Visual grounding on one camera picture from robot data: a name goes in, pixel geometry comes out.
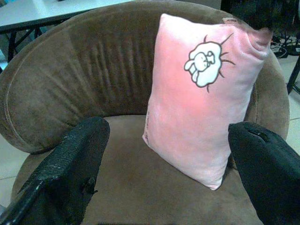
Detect brown round velvet sofa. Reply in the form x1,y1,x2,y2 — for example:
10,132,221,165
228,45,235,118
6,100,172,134
0,0,290,225

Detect pink pillow with rabbit print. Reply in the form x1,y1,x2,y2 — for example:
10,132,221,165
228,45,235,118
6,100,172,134
142,13,274,191

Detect black metal stand leg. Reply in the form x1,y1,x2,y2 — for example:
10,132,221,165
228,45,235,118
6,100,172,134
286,56,300,95

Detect black floor cables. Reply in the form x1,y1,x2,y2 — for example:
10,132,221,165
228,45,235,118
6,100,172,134
269,31,300,60

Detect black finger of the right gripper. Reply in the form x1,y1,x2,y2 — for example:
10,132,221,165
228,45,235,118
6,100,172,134
231,0,282,30

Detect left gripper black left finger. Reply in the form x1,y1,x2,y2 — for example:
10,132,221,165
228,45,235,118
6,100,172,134
0,116,111,225

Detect white table black legs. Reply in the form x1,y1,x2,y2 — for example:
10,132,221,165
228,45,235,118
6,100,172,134
0,0,141,62

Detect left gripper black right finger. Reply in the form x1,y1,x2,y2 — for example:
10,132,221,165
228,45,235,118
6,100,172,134
228,121,300,225

